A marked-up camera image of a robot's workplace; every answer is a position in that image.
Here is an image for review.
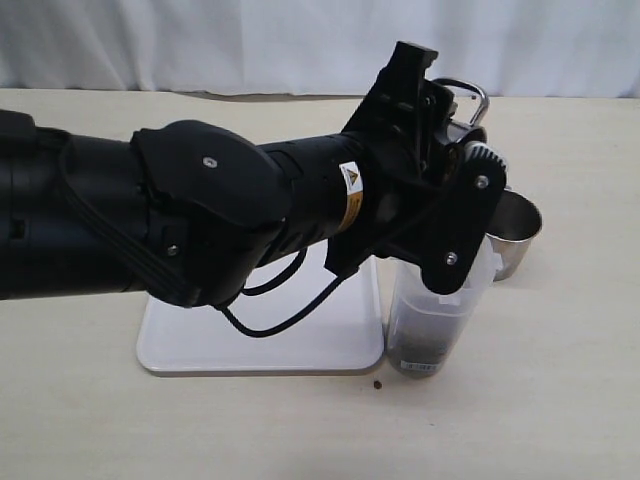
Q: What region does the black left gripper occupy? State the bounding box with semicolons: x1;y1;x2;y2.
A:
324;41;506;293

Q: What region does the steel cup with pellets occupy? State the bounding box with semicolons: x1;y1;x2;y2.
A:
433;77;490;146

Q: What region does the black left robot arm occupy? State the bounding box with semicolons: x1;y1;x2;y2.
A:
1;42;507;308

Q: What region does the white curtain backdrop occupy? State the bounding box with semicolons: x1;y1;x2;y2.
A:
1;1;639;97

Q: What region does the clear plastic tall container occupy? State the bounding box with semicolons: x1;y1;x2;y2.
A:
385;239;502;379

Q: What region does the white plastic tray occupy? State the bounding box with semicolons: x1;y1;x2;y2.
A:
136;242;384;377

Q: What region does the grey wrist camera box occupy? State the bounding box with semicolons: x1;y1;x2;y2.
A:
464;140;509;173

